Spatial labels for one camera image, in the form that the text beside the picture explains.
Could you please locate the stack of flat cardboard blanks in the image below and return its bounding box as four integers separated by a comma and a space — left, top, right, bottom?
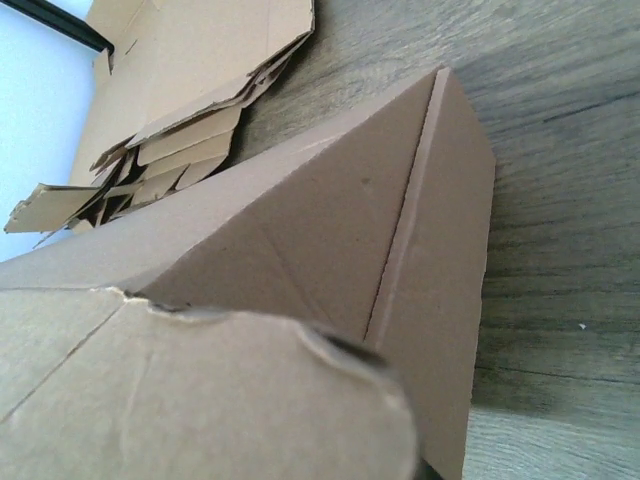
5, 1, 315, 233

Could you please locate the brown cardboard box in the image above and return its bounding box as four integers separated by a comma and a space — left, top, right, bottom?
1, 68, 495, 479

